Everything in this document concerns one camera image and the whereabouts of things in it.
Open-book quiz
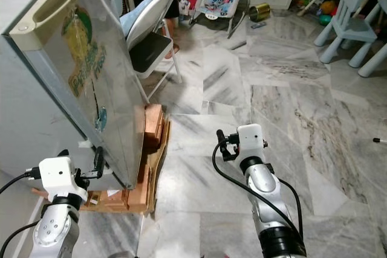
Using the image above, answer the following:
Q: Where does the steel fridge door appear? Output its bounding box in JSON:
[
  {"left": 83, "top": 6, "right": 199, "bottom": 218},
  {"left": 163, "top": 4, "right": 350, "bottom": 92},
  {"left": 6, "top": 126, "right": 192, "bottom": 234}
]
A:
[{"left": 5, "top": 0, "right": 147, "bottom": 190}]

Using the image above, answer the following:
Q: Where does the grey small fridge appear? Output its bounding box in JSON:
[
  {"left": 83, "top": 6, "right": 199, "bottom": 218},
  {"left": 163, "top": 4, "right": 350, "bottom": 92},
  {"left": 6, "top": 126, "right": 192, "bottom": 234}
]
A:
[{"left": 0, "top": 0, "right": 105, "bottom": 192}]

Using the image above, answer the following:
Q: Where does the small blue door sticker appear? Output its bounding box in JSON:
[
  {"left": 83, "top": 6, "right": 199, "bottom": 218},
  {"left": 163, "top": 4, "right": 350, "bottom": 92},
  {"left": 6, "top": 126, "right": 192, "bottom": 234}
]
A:
[{"left": 96, "top": 108, "right": 107, "bottom": 133}]

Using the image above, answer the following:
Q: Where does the wooden pallet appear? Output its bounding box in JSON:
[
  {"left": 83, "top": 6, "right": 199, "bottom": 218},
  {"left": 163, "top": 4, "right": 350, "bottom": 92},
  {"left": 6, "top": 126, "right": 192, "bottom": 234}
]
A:
[{"left": 30, "top": 116, "right": 170, "bottom": 215}]

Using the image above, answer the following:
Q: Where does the red brick stack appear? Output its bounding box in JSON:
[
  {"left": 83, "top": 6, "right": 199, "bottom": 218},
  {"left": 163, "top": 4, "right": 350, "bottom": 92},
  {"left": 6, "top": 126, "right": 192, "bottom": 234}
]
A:
[{"left": 143, "top": 103, "right": 165, "bottom": 153}]

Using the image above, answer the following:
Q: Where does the green yellow door sticker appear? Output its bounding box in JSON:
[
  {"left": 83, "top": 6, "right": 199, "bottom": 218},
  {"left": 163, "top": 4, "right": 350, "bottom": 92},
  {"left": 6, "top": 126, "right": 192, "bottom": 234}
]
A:
[{"left": 61, "top": 6, "right": 107, "bottom": 97}]

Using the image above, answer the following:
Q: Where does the gold tin can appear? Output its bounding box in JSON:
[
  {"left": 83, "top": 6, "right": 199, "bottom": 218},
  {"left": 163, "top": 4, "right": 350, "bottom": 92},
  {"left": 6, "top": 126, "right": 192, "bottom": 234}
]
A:
[{"left": 248, "top": 2, "right": 272, "bottom": 23}]

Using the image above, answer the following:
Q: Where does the light blue kid chair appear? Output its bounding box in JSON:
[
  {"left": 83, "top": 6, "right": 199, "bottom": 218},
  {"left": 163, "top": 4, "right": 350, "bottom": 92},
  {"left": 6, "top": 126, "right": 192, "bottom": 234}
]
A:
[
  {"left": 358, "top": 0, "right": 387, "bottom": 79},
  {"left": 313, "top": 0, "right": 382, "bottom": 65}
]

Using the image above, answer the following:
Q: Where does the orange toy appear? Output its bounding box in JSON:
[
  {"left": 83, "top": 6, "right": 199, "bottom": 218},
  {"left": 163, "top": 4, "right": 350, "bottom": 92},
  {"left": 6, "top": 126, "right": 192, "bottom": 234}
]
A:
[{"left": 320, "top": 0, "right": 338, "bottom": 15}]

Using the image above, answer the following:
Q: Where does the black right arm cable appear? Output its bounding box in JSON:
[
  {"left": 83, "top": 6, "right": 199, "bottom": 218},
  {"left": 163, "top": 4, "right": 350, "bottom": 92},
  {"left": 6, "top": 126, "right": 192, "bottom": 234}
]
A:
[{"left": 212, "top": 143, "right": 306, "bottom": 250}]

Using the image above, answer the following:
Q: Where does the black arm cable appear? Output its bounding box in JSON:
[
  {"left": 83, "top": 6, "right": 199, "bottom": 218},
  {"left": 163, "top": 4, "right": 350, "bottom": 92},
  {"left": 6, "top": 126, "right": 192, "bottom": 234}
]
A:
[
  {"left": 212, "top": 143, "right": 306, "bottom": 250},
  {"left": 0, "top": 168, "right": 43, "bottom": 197}
]

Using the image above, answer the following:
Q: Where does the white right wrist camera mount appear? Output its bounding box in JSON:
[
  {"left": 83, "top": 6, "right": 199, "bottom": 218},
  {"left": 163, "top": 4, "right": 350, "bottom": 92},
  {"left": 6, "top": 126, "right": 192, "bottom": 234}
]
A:
[{"left": 237, "top": 124, "right": 265, "bottom": 160}]

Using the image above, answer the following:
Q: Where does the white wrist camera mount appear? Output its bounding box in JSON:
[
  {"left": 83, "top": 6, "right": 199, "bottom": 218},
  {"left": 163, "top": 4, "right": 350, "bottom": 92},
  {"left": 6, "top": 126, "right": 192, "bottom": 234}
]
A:
[
  {"left": 39, "top": 157, "right": 83, "bottom": 201},
  {"left": 237, "top": 124, "right": 265, "bottom": 160}
]

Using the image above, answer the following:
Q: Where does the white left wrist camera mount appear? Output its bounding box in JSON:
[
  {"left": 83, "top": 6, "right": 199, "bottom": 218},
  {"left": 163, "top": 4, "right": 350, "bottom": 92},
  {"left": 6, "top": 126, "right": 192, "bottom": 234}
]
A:
[{"left": 39, "top": 157, "right": 83, "bottom": 201}]

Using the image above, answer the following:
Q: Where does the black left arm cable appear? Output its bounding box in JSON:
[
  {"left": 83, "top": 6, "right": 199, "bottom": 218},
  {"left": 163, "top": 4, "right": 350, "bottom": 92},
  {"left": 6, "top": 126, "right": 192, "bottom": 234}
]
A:
[{"left": 0, "top": 168, "right": 43, "bottom": 197}]

